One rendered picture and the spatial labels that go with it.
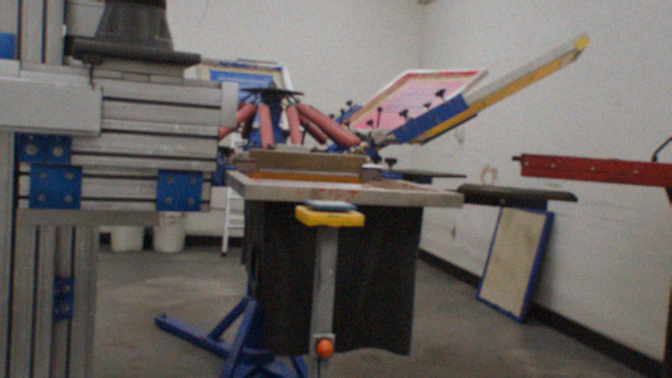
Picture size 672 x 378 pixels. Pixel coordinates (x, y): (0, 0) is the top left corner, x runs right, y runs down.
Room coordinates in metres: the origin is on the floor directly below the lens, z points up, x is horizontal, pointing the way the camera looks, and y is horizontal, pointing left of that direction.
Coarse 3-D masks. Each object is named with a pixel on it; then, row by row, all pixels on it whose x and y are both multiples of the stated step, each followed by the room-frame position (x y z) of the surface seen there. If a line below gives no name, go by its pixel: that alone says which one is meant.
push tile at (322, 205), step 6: (306, 204) 1.51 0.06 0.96; (312, 204) 1.46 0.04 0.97; (318, 204) 1.46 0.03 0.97; (324, 204) 1.47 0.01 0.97; (330, 204) 1.47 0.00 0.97; (336, 204) 1.48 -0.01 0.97; (342, 204) 1.49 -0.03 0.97; (348, 204) 1.50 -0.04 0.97; (348, 210) 1.47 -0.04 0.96; (354, 210) 1.47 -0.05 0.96
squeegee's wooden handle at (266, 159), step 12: (252, 156) 2.22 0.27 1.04; (264, 156) 2.23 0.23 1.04; (276, 156) 2.24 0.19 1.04; (288, 156) 2.25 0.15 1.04; (300, 156) 2.26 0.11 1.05; (312, 156) 2.27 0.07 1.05; (324, 156) 2.28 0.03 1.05; (336, 156) 2.29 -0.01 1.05; (348, 156) 2.30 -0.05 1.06; (360, 156) 2.32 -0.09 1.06; (264, 168) 2.23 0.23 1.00; (276, 168) 2.24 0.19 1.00; (288, 168) 2.25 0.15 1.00; (300, 168) 2.26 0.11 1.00; (312, 168) 2.27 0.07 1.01; (324, 168) 2.28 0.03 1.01; (336, 168) 2.29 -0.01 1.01; (348, 168) 2.30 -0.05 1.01; (360, 168) 2.31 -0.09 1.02
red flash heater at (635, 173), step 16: (528, 160) 2.58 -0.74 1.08; (544, 160) 2.57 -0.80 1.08; (560, 160) 2.56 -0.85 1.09; (576, 160) 2.54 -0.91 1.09; (592, 160) 2.53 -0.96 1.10; (608, 160) 2.51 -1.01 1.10; (624, 160) 2.58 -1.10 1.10; (528, 176) 2.59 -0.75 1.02; (544, 176) 2.57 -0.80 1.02; (560, 176) 2.56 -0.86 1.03; (576, 176) 2.54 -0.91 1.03; (592, 176) 2.53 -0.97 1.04; (608, 176) 2.51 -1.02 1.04; (624, 176) 2.50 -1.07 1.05; (640, 176) 2.49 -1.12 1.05; (656, 176) 2.47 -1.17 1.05
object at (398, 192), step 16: (224, 176) 2.11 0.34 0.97; (240, 176) 1.86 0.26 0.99; (240, 192) 1.70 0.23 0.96; (256, 192) 1.64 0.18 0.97; (272, 192) 1.65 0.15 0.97; (288, 192) 1.66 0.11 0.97; (304, 192) 1.67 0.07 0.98; (320, 192) 1.68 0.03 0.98; (336, 192) 1.69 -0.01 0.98; (352, 192) 1.70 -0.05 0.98; (368, 192) 1.71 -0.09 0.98; (384, 192) 1.72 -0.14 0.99; (400, 192) 1.73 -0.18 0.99; (416, 192) 1.75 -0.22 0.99; (432, 192) 1.78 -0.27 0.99; (448, 192) 1.81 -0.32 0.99
